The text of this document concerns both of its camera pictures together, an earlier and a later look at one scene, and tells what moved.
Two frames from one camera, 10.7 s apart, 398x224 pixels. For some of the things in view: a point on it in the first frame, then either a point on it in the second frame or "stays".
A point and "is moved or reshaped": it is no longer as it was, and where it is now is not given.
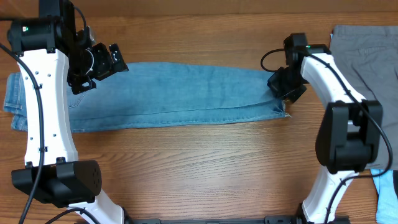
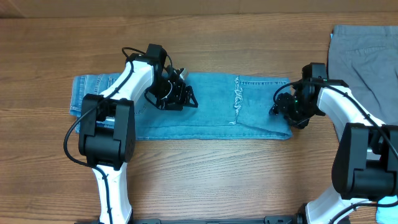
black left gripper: (107, 68) to (181, 97)
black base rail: (267, 219) stays
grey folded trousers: (368, 55) stays
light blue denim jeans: (161, 96) is moved or reshaped
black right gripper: (273, 85) to (281, 106)
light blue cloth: (387, 200) stays
